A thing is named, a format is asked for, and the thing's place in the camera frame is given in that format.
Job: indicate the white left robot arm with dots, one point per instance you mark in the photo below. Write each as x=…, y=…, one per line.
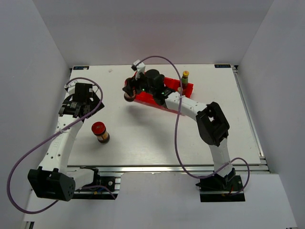
x=53, y=179

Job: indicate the blue table corner label right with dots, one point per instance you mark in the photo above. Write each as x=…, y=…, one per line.
x=222, y=66

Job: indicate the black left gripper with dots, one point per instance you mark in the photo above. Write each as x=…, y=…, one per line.
x=95, y=100

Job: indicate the red lid sauce jar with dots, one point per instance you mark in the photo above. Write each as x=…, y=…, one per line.
x=130, y=98
x=99, y=130

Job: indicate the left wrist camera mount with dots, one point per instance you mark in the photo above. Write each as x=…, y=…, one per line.
x=70, y=88

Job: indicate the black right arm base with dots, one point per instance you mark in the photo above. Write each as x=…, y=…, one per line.
x=212, y=190

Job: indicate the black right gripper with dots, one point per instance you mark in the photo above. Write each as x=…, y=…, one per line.
x=141, y=77

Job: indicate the aluminium rail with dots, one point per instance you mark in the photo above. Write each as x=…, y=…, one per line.
x=196, y=170
x=249, y=116

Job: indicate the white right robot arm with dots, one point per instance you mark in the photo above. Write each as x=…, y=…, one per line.
x=212, y=124

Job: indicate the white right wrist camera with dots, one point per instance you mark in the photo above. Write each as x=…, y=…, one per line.
x=139, y=67

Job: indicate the blue table corner label left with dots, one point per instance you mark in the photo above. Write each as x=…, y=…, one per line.
x=80, y=68

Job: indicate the red three-compartment plastic bin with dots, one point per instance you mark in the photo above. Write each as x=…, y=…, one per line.
x=172, y=102

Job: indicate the aluminium right side rail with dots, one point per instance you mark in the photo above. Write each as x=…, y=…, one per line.
x=249, y=116

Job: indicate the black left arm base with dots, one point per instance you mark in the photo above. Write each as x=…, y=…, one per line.
x=105, y=186

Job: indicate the red lid sauce jar front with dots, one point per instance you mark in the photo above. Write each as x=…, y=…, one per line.
x=130, y=98

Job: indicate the aluminium front rail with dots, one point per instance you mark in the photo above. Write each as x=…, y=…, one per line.
x=196, y=170

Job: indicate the blue table corner label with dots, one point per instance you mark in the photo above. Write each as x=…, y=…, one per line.
x=222, y=66
x=80, y=68

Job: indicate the yellow cap sauce bottle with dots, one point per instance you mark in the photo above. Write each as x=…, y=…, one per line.
x=185, y=80

